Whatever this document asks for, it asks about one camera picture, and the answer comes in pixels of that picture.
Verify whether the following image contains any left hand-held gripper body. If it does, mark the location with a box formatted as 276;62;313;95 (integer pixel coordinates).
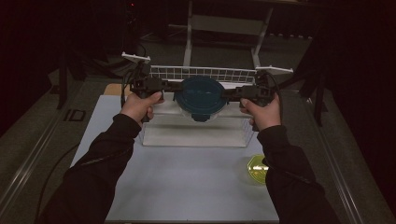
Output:
120;51;165;96

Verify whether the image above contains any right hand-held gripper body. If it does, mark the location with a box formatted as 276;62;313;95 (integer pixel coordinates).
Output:
239;64;294;106

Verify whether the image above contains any teal round lidded container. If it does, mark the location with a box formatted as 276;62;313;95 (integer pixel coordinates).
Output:
173;75;226;123

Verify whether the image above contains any white wire shelf rack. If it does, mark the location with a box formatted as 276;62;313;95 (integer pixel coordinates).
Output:
141;64;260;147

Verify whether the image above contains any person's right hand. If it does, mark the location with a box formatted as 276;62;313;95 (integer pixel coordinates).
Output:
239;92;282;132

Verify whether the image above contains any person's left hand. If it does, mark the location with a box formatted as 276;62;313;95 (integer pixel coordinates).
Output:
120;91;165;127

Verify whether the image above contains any black metal stand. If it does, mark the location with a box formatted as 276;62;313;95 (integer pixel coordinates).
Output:
278;40;329;127

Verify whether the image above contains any small green lidded container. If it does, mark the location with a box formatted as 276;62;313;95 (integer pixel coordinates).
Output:
247;153;270;186

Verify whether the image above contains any floor socket box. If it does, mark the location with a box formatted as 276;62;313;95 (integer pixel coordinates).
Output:
64;108;87;122

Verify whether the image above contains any white table mat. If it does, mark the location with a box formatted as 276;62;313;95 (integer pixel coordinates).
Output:
70;93;279;222

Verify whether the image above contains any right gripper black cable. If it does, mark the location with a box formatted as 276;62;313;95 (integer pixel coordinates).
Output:
264;71;284;125

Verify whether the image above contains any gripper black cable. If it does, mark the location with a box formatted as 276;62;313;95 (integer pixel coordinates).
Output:
264;71;284;125
120;62;148;106

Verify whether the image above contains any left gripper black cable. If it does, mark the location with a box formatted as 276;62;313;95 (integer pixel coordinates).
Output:
120;62;148;106

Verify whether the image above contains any white metal desk frame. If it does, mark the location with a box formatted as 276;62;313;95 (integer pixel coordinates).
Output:
169;0;275;68

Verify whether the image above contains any metal floor rail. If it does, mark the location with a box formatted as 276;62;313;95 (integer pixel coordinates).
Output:
0;119;64;208
306;97;366;224

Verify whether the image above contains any black floor cable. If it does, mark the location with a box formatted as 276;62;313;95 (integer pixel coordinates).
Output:
34;142;81;224

